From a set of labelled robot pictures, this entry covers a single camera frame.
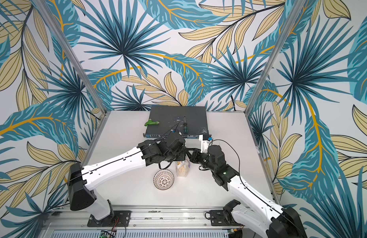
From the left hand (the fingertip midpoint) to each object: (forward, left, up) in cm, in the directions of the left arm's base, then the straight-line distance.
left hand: (184, 156), depth 73 cm
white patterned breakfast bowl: (-5, +12, -20) cm, 23 cm away
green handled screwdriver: (+30, 0, -14) cm, 33 cm away
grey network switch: (+38, -4, -16) cm, 41 cm away
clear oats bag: (-2, +1, -10) cm, 10 cm away
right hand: (0, +4, 0) cm, 4 cm away
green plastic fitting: (+34, +25, -15) cm, 45 cm away
